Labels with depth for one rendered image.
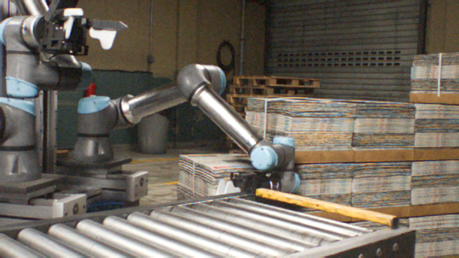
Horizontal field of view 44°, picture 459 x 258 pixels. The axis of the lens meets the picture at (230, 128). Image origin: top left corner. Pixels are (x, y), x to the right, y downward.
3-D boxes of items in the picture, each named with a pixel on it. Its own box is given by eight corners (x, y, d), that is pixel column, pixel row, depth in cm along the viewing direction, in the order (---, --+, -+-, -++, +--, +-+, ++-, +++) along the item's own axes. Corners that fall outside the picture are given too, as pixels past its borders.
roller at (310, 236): (191, 224, 147) (204, 213, 150) (339, 271, 113) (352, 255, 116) (184, 209, 145) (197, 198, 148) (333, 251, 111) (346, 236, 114)
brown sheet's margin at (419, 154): (356, 149, 261) (356, 140, 261) (404, 148, 273) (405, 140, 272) (414, 160, 226) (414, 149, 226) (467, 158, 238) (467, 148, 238)
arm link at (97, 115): (69, 132, 208) (70, 95, 208) (95, 130, 220) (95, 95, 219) (95, 134, 203) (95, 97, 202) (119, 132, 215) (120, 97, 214)
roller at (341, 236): (210, 221, 152) (221, 209, 155) (358, 264, 118) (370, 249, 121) (203, 206, 150) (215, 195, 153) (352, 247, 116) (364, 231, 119)
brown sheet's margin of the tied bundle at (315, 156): (267, 158, 218) (267, 146, 217) (330, 156, 229) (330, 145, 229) (287, 163, 203) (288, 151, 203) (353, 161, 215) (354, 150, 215)
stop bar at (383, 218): (262, 194, 161) (262, 188, 161) (399, 224, 130) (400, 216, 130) (254, 196, 159) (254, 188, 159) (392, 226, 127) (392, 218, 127)
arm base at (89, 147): (64, 159, 206) (64, 132, 205) (84, 155, 221) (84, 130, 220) (102, 162, 203) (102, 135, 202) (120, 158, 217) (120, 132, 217)
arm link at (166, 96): (89, 104, 219) (204, 59, 194) (114, 104, 232) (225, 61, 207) (97, 134, 218) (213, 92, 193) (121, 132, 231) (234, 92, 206)
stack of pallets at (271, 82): (273, 152, 998) (277, 78, 989) (318, 158, 935) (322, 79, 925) (221, 157, 900) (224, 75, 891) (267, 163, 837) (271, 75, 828)
